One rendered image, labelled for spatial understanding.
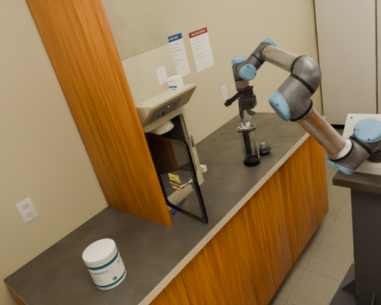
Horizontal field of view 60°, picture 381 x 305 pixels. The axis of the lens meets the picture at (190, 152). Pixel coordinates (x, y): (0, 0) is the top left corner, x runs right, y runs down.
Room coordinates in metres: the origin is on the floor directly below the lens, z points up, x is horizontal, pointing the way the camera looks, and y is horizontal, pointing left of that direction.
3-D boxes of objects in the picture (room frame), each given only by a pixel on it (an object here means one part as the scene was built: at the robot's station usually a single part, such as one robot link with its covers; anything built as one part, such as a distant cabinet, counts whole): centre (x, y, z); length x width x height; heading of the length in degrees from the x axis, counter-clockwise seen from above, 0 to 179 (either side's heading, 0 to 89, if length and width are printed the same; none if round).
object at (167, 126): (1.63, 0.14, 1.34); 0.18 x 0.18 x 0.05
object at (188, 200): (1.30, 0.09, 1.19); 0.30 x 0.01 x 0.40; 35
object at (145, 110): (1.51, 0.04, 1.46); 0.32 x 0.11 x 0.10; 134
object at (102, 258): (1.07, 0.44, 1.02); 0.13 x 0.13 x 0.15
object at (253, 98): (1.71, -0.36, 1.34); 0.09 x 0.08 x 0.12; 59
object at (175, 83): (1.56, -0.02, 1.54); 0.05 x 0.05 x 0.06; 48
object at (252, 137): (1.73, -0.34, 1.06); 0.11 x 0.11 x 0.21
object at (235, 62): (1.71, -0.36, 1.50); 0.09 x 0.08 x 0.11; 4
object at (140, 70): (1.64, 0.17, 1.33); 0.32 x 0.25 x 0.77; 134
